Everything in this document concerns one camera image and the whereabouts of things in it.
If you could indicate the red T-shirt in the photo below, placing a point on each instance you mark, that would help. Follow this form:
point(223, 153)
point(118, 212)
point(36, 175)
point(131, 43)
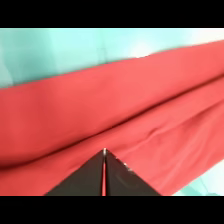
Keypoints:
point(100, 100)

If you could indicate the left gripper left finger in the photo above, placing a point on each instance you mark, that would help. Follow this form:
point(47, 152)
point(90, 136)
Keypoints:
point(85, 181)

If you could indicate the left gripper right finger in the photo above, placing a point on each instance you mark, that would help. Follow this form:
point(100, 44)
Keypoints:
point(126, 181)

